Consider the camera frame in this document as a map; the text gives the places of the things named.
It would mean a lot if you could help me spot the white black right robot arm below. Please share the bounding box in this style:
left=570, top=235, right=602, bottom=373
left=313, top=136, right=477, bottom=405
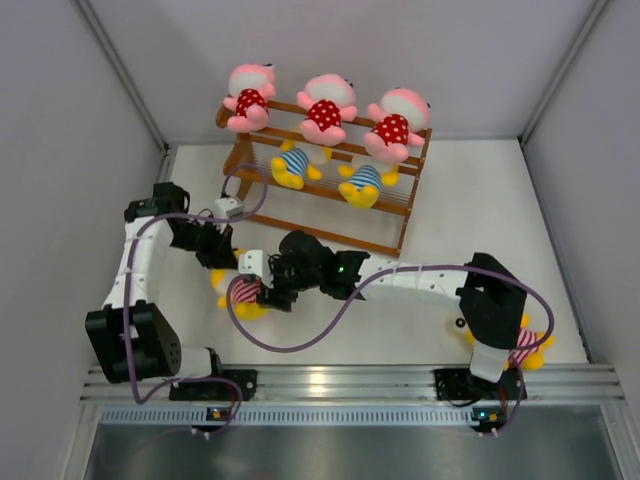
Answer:
left=240, top=230, right=527, bottom=397

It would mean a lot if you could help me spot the aluminium front rail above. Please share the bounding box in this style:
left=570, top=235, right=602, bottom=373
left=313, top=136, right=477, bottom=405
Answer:
left=79, top=363, right=626, bottom=404

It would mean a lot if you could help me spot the yellow pink-striped toy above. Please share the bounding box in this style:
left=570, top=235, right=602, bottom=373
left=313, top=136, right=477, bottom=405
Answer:
left=446, top=314, right=555, bottom=370
left=210, top=269, right=269, bottom=321

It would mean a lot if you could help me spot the yellow blue-striped toy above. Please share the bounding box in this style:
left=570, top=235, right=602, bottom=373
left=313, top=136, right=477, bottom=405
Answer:
left=271, top=139, right=332, bottom=190
left=338, top=155, right=399, bottom=209

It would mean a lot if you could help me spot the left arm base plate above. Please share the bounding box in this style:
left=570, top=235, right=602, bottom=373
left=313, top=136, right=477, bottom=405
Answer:
left=169, top=369, right=258, bottom=402

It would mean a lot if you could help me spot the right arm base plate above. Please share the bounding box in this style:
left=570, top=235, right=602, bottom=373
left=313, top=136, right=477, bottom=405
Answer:
left=434, top=367, right=527, bottom=403

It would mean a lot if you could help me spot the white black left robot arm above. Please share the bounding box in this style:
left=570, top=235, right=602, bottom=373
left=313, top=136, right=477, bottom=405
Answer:
left=85, top=182, right=237, bottom=400

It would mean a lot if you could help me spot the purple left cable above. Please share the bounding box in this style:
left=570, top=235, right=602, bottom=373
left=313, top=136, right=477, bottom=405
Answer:
left=122, top=163, right=271, bottom=436

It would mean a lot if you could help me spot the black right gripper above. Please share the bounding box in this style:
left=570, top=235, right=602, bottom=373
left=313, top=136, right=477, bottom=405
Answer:
left=258, top=260, right=323, bottom=312

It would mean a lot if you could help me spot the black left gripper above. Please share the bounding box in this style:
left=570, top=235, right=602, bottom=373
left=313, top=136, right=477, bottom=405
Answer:
left=170, top=215, right=238, bottom=270

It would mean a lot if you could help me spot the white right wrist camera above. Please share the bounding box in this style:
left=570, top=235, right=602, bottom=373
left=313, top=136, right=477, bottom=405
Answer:
left=238, top=250, right=271, bottom=286

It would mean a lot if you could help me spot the perforated grey cable duct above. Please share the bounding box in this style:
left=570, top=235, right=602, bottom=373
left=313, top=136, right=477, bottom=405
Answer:
left=97, top=404, right=609, bottom=426

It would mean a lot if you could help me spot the brown wooden shelf rack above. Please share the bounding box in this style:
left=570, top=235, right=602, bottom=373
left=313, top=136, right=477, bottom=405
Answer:
left=223, top=126, right=432, bottom=258

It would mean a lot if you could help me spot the pink red-dotted toy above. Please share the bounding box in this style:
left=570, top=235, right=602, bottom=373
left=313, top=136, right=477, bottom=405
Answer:
left=363, top=87, right=431, bottom=164
left=223, top=63, right=276, bottom=133
left=296, top=73, right=357, bottom=147

